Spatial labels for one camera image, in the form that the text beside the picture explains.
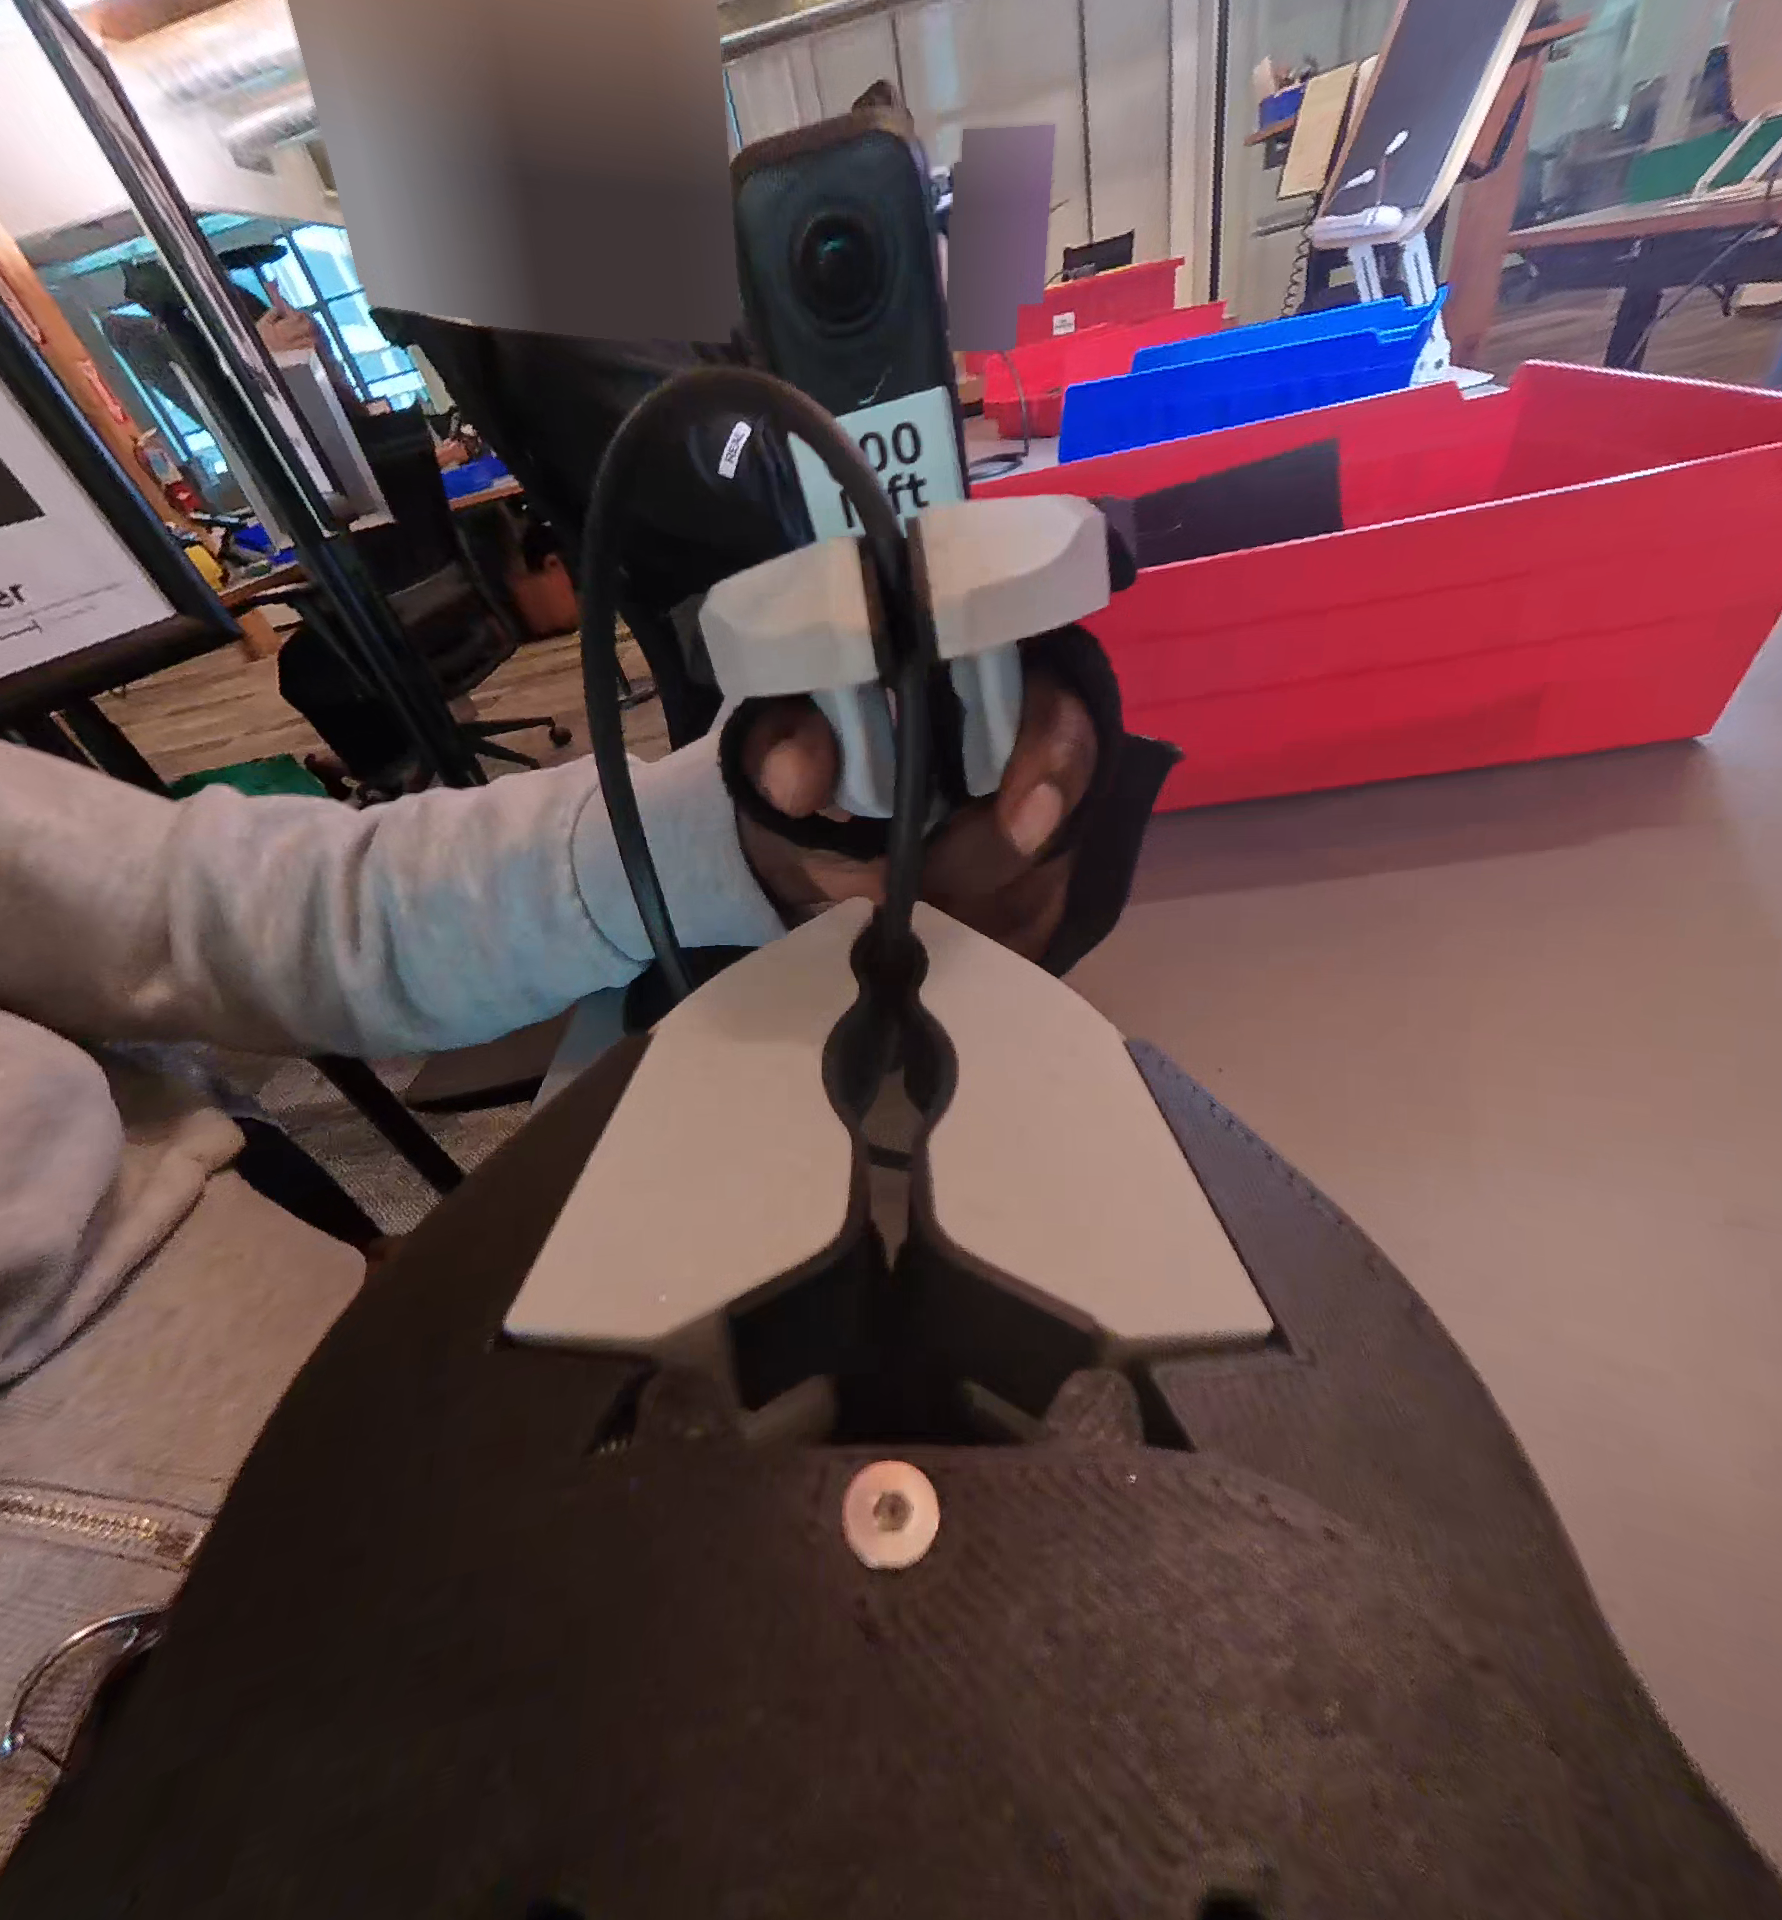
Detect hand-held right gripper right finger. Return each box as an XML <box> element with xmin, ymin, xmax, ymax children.
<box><xmin>897</xmin><ymin>904</ymin><xmax>1276</xmax><ymax>1345</ymax></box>

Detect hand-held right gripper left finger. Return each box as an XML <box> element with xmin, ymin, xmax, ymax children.
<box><xmin>504</xmin><ymin>898</ymin><xmax>893</xmax><ymax>1345</ymax></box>

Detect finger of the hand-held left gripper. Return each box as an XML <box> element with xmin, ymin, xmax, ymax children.
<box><xmin>910</xmin><ymin>492</ymin><xmax>1113</xmax><ymax>662</ymax></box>
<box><xmin>698</xmin><ymin>538</ymin><xmax>893</xmax><ymax>703</ymax></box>

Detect black cable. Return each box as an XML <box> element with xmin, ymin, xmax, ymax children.
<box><xmin>580</xmin><ymin>372</ymin><xmax>934</xmax><ymax>1174</ymax></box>

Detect person's left forearm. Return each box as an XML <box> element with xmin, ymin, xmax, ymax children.
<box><xmin>0</xmin><ymin>721</ymin><xmax>791</xmax><ymax>1062</ymax></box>

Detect person's left hand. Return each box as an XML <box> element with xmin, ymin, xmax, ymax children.
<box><xmin>741</xmin><ymin>627</ymin><xmax>1125</xmax><ymax>969</ymax></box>

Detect distant red bin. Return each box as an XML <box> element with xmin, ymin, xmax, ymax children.
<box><xmin>1015</xmin><ymin>259</ymin><xmax>1186</xmax><ymax>348</ymax></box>
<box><xmin>981</xmin><ymin>300</ymin><xmax>1232</xmax><ymax>442</ymax></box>

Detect dark blue bin stack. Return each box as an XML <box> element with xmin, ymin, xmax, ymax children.
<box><xmin>1055</xmin><ymin>285</ymin><xmax>1451</xmax><ymax>464</ymax></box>

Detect black office chair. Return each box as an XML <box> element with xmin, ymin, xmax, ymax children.
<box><xmin>276</xmin><ymin>404</ymin><xmax>580</xmax><ymax>784</ymax></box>

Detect red plastic bin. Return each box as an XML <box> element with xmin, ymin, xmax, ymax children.
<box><xmin>1086</xmin><ymin>446</ymin><xmax>1782</xmax><ymax>816</ymax></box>
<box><xmin>973</xmin><ymin>360</ymin><xmax>1782</xmax><ymax>576</ymax></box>

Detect tan slanted boards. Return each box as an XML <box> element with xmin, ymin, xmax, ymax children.
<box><xmin>1272</xmin><ymin>59</ymin><xmax>1362</xmax><ymax>199</ymax></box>

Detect black tripod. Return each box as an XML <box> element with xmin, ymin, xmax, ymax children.
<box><xmin>13</xmin><ymin>0</ymin><xmax>490</xmax><ymax>792</ymax></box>

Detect person's grey hoodie torso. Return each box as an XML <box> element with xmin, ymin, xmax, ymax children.
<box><xmin>0</xmin><ymin>981</ymin><xmax>386</xmax><ymax>1804</ymax></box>

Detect wooden workbench green boards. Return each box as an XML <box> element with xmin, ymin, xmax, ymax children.
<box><xmin>1502</xmin><ymin>91</ymin><xmax>1782</xmax><ymax>372</ymax></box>

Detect framed black white marker poster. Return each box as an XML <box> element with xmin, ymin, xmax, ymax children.
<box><xmin>0</xmin><ymin>195</ymin><xmax>242</xmax><ymax>711</ymax></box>

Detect white stand frame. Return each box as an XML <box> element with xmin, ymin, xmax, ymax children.
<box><xmin>1341</xmin><ymin>226</ymin><xmax>1458</xmax><ymax>386</ymax></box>

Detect black tilted board white frame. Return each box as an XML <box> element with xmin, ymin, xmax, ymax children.
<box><xmin>1308</xmin><ymin>0</ymin><xmax>1548</xmax><ymax>253</ymax></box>

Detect metal key ring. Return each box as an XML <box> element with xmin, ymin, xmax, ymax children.
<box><xmin>0</xmin><ymin>1611</ymin><xmax>168</xmax><ymax>1767</ymax></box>

